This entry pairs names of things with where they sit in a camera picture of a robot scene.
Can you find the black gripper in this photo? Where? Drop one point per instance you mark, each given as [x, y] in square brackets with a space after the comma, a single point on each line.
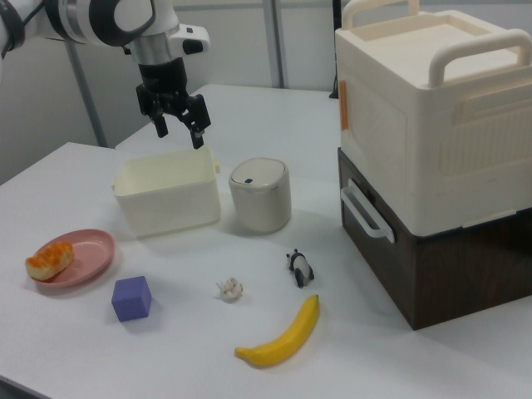
[164, 85]

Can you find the yellow toy banana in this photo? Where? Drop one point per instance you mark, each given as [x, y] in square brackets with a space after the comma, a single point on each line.
[291, 336]

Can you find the pink round plate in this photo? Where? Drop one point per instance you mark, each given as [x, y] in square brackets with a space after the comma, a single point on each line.
[89, 253]

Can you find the small cream lidded trash can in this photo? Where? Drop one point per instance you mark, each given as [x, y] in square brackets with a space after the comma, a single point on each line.
[259, 203]

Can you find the dark brown wooden drawer box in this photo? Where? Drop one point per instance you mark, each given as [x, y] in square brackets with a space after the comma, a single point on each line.
[449, 278]

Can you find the orange tape strip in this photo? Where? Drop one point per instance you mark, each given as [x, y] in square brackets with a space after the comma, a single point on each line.
[344, 106]

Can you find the panda figurine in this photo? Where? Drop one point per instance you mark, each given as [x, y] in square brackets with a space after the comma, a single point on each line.
[301, 268]

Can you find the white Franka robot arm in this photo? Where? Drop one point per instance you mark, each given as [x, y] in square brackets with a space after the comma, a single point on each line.
[83, 21]

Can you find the toy bread loaf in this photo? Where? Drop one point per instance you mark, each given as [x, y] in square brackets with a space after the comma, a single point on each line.
[47, 259]

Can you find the purple cube block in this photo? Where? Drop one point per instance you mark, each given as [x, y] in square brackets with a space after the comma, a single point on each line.
[131, 300]

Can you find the cream open plastic bin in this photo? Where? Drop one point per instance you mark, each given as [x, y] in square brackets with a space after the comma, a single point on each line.
[170, 208]

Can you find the small white crumpled toy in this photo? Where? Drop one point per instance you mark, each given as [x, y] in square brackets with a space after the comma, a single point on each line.
[229, 290]

